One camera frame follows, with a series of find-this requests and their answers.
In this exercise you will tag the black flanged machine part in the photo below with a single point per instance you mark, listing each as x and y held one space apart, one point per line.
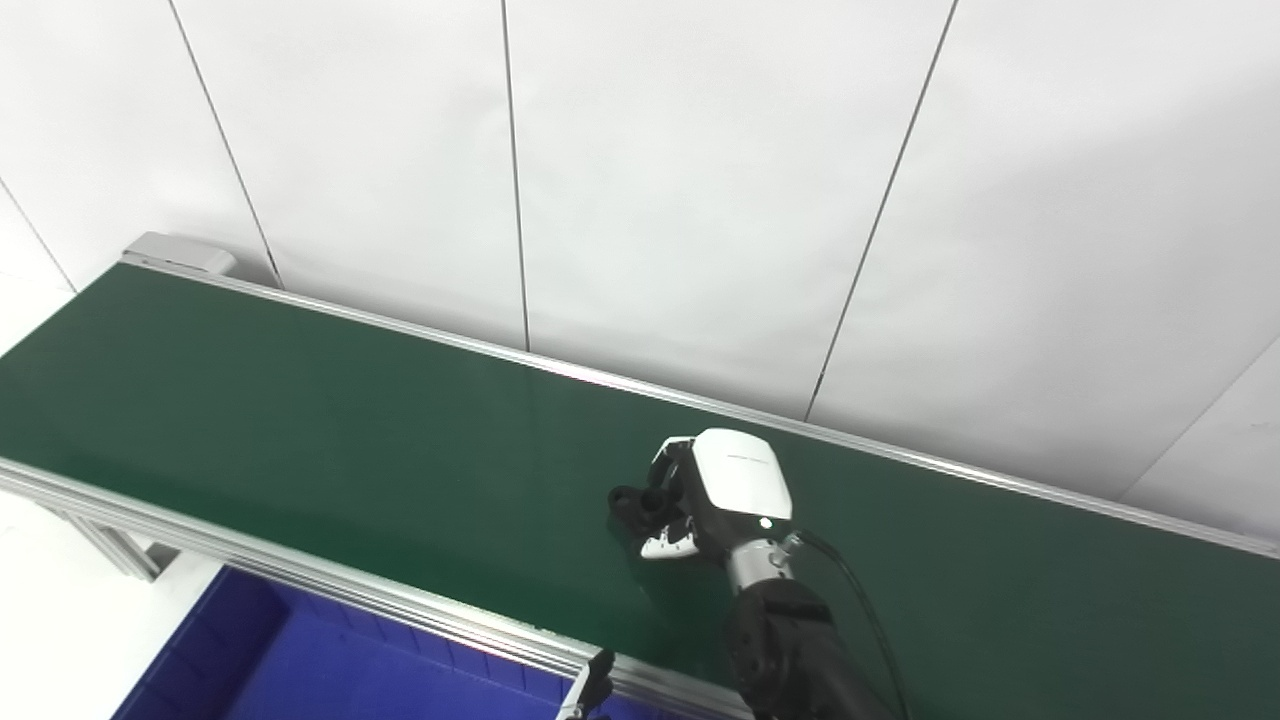
630 505

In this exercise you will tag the green conveyor belt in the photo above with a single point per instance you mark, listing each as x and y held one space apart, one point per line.
350 420
300 570

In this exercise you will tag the blue bin with white parts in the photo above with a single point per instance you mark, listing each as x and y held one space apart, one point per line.
300 660

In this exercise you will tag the aluminium conveyor leg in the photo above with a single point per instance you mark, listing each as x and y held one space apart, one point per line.
115 545

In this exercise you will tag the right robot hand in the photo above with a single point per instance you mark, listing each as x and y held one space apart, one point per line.
740 480

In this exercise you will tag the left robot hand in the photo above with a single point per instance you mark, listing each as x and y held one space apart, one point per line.
590 690

